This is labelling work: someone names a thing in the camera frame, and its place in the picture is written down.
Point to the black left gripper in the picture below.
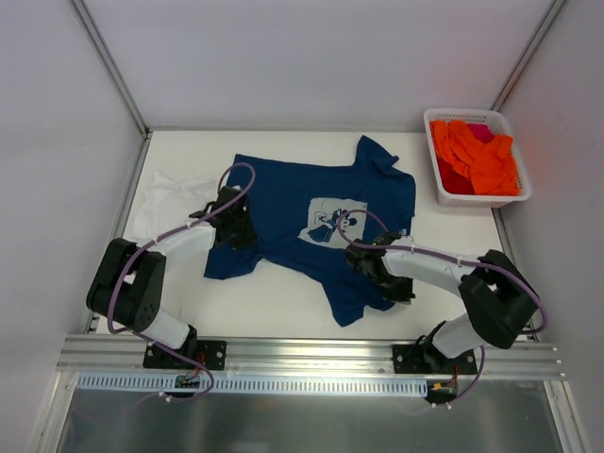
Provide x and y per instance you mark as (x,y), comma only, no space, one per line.
(241,231)

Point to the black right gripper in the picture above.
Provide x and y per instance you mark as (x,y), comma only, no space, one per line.
(394,287)

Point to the blue printed t-shirt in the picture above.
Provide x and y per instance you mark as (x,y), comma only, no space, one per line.
(305,215)

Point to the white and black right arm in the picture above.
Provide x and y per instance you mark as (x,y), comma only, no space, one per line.
(498,302)

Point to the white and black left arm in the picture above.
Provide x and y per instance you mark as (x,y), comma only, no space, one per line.
(127,288)

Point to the white folded t-shirt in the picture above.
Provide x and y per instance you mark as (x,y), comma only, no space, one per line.
(167,204)

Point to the red t-shirt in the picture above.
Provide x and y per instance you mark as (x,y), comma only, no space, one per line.
(452,181)

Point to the white plastic laundry basket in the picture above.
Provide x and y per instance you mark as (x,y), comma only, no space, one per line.
(498,125)

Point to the orange t-shirt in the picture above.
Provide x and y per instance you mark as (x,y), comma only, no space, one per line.
(490,167)

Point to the pink t-shirt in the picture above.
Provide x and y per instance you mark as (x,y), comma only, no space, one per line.
(481,132)

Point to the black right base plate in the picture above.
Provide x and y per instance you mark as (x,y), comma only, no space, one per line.
(415,359)

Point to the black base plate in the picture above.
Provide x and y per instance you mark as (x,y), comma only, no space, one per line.
(210,353)
(415,359)

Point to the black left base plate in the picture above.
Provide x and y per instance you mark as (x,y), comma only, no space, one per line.
(210,353)

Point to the slotted white cable duct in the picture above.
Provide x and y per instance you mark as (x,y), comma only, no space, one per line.
(413,387)

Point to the aluminium mounting rail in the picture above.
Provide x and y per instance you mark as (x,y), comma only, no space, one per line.
(524,360)

